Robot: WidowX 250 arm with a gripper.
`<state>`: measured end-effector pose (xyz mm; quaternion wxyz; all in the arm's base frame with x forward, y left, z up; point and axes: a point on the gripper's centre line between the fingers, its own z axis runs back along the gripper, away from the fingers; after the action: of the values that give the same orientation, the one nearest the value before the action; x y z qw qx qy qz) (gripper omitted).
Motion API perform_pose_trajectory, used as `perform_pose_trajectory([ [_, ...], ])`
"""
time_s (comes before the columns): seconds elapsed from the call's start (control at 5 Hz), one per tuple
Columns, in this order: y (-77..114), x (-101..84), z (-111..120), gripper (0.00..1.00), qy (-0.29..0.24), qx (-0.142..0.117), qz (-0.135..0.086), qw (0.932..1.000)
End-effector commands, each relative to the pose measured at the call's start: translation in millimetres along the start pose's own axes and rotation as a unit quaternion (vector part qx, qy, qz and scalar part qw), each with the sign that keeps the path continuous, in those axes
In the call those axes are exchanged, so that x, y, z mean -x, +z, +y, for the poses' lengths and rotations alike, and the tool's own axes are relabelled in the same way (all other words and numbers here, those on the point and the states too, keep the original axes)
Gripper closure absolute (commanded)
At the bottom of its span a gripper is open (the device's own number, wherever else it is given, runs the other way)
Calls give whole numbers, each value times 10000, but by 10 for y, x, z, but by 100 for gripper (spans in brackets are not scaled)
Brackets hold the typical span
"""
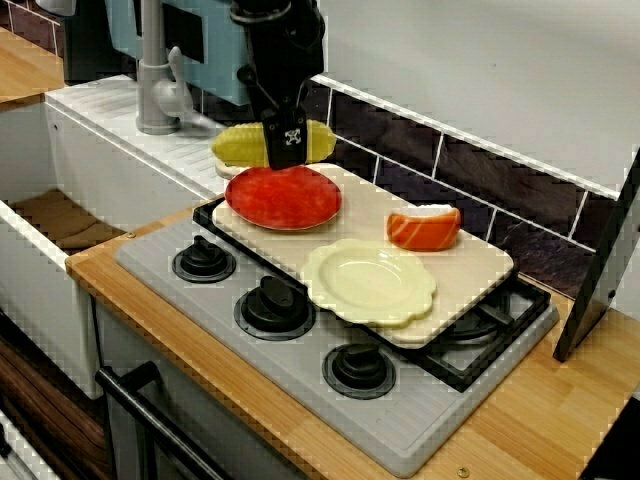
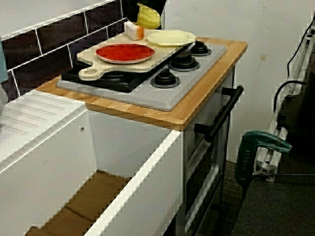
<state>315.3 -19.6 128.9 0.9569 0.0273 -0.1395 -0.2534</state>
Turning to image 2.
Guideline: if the wooden cutting board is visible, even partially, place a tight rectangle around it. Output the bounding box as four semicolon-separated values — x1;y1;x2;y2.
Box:
76;31;195;81

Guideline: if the orange bread slice toy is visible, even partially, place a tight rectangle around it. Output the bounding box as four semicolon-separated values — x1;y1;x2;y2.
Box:
124;21;145;40

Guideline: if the black case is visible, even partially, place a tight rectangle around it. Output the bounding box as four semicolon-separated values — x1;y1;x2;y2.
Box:
277;94;315;148

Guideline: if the green clamp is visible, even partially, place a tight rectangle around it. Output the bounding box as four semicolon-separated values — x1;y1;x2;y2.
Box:
235;130;293;187

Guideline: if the white sink basin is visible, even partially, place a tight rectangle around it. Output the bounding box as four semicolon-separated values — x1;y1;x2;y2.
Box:
0;89;184;236

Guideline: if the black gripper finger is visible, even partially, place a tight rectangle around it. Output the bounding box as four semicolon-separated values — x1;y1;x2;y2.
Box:
149;0;166;26
132;0;139;23

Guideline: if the yellow toy corn cob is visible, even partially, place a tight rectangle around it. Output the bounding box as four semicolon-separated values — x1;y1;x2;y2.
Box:
136;2;162;30

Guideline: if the teal box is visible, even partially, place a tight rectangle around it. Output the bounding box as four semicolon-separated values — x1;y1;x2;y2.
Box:
0;39;9;83

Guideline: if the brown cloth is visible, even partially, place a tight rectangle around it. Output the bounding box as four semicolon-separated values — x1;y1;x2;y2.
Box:
24;169;133;236

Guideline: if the grey toy stove top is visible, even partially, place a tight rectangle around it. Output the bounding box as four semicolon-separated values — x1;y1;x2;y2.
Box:
56;40;227;111

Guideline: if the black cable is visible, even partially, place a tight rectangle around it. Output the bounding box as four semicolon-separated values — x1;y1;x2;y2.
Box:
273;80;307;116
287;18;315;79

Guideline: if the red round plate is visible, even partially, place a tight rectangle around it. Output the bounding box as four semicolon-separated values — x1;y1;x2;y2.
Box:
95;43;156;65

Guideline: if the black stove knob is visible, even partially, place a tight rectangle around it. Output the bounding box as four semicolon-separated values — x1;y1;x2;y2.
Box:
150;68;181;89
189;40;212;57
168;53;201;72

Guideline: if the aluminium frame rail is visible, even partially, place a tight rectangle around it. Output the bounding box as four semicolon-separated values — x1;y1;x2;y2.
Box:
253;22;315;183

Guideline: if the cream scalloped plate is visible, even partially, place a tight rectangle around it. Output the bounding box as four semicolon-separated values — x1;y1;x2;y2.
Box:
146;29;197;47

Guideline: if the grey oven door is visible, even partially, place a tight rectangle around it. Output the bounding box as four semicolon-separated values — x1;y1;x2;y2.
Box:
183;66;237;234

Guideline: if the black oven door handle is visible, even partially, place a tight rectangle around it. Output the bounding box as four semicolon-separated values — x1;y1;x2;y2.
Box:
193;85;245;143

